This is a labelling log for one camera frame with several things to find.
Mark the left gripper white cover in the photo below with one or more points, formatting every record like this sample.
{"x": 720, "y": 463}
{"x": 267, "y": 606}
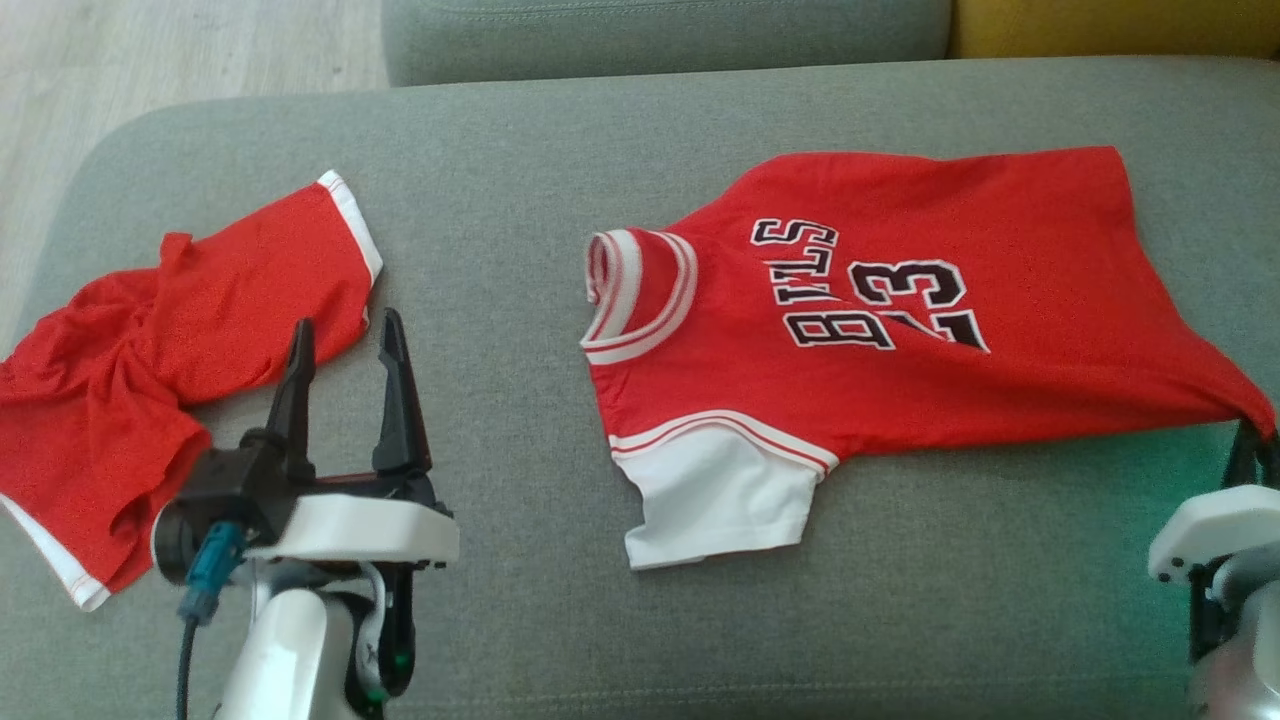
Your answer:
{"x": 350, "y": 530}

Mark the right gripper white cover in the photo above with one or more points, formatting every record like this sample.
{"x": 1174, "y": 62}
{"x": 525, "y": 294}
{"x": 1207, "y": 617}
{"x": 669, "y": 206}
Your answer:
{"x": 1220, "y": 525}

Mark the red shorts white trim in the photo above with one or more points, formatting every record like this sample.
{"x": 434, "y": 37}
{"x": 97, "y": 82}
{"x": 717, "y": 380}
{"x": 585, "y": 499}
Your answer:
{"x": 130, "y": 400}

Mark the red basketball jersey number 23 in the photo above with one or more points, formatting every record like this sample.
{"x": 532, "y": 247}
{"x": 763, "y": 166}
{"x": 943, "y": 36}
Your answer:
{"x": 1050, "y": 350}

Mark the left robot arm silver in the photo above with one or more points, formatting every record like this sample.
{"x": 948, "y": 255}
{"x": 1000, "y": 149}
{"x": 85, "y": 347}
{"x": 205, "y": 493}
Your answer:
{"x": 290, "y": 650}

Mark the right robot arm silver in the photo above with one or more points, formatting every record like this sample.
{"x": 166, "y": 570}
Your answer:
{"x": 1245, "y": 650}

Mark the wide grey sofa chaise seat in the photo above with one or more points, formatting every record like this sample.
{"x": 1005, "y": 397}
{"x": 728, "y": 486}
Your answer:
{"x": 520, "y": 200}

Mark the yellow sofa back cushion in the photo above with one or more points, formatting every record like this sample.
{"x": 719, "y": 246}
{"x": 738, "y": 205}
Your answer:
{"x": 1110, "y": 25}

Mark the grey sofa seat cushion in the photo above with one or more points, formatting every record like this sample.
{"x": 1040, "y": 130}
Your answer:
{"x": 650, "y": 40}

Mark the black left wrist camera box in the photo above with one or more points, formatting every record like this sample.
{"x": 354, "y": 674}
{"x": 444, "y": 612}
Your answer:
{"x": 200, "y": 500}

